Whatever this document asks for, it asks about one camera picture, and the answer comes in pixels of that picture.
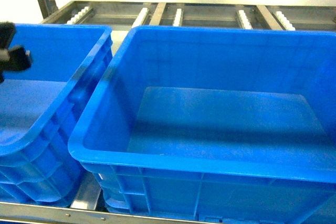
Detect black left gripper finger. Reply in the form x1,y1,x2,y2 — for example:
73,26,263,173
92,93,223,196
1,46,33,82

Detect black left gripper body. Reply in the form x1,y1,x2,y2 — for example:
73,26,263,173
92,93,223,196
0,22,16,49

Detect blue crate left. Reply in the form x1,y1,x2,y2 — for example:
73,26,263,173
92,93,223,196
1,24,112,207

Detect metal roller rack shelf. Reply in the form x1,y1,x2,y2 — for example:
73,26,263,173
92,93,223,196
1,0,335,223

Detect blue crate right large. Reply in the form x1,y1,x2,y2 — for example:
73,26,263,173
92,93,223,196
68,26,335,223

